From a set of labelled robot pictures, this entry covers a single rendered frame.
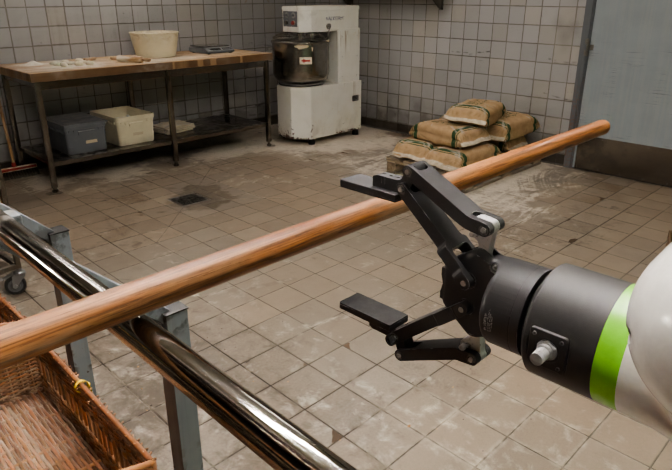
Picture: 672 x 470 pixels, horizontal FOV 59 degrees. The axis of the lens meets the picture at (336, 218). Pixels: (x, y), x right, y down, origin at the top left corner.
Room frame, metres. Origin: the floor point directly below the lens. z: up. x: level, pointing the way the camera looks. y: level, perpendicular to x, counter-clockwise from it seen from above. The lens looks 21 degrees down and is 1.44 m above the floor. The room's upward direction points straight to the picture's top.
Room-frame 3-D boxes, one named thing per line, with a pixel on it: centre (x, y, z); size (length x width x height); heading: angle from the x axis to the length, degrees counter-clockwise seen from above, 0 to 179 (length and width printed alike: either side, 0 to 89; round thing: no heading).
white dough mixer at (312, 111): (6.19, 0.23, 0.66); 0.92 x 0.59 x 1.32; 135
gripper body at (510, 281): (0.45, -0.13, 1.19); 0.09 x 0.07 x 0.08; 46
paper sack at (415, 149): (4.93, -0.79, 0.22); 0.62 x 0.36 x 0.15; 140
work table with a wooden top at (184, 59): (5.33, 1.66, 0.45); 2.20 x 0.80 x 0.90; 135
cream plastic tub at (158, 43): (5.49, 1.61, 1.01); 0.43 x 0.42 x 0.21; 135
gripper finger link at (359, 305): (0.55, -0.04, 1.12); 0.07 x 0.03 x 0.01; 46
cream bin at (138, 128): (5.13, 1.86, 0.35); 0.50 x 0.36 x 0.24; 46
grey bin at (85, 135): (4.84, 2.16, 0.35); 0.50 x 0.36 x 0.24; 45
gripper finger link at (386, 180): (0.53, -0.06, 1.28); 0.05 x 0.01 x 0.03; 46
